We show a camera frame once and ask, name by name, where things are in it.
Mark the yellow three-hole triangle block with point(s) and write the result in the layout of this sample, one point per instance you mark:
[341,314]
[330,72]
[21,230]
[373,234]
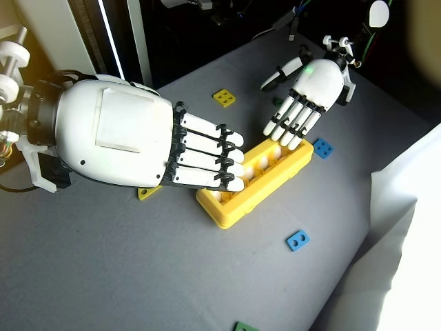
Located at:
[143,196]

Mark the white backdrop cloth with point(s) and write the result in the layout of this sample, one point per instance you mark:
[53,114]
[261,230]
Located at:
[406,241]

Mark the white toy egg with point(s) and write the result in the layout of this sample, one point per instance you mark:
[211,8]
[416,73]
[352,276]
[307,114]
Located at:
[263,161]
[277,150]
[248,170]
[217,194]

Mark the yellow egg carton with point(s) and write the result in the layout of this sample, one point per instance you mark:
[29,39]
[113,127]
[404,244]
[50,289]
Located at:
[262,193]

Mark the white device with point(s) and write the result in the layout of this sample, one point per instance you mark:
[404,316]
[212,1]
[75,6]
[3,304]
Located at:
[179,3]

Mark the white column with black strip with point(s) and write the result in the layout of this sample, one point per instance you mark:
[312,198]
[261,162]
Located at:
[136,41]

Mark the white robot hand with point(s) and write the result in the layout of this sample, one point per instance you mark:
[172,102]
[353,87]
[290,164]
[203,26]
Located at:
[320,84]
[113,131]

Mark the grey table cloth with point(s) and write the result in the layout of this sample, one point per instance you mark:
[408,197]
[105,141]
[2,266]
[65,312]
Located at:
[103,258]

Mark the blue four-hole square block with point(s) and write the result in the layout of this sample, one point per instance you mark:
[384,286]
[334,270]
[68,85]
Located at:
[324,156]

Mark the green toy block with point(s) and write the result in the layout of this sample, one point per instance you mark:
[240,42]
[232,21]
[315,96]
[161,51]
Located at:
[246,327]

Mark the blue two-hole block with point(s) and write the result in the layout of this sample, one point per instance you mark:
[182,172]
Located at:
[291,238]

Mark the grey USB plug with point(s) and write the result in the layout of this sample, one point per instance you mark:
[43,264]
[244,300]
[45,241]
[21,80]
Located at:
[293,32]

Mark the yellow four-hole square block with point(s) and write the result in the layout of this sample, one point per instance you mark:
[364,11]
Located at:
[224,98]

